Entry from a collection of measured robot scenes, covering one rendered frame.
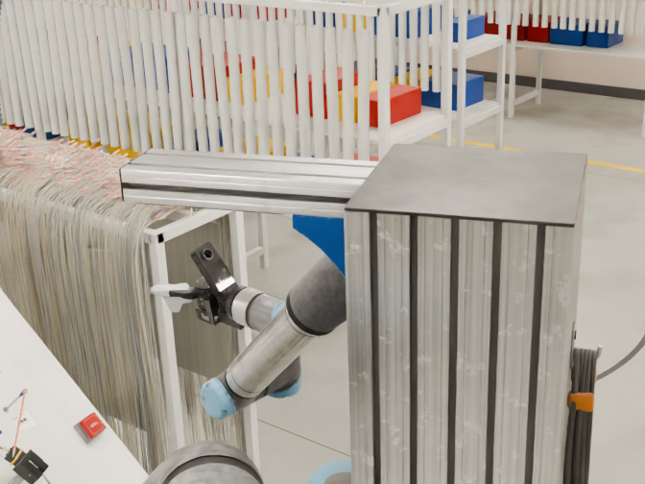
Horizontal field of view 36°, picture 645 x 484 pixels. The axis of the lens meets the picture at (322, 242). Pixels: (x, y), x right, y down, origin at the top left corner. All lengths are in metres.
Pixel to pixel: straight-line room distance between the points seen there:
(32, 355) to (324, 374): 2.48
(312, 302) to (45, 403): 1.12
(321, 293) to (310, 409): 3.04
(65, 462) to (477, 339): 1.54
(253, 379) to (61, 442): 0.86
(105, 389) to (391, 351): 2.03
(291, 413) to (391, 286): 3.46
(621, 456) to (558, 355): 3.25
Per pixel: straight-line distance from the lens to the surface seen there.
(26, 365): 2.55
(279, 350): 1.66
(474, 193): 1.13
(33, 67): 6.13
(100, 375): 3.08
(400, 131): 4.68
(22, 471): 2.34
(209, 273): 1.95
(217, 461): 1.06
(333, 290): 1.53
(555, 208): 1.09
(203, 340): 3.23
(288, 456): 4.27
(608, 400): 4.72
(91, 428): 2.51
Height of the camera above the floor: 2.40
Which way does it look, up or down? 22 degrees down
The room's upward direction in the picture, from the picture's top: 2 degrees counter-clockwise
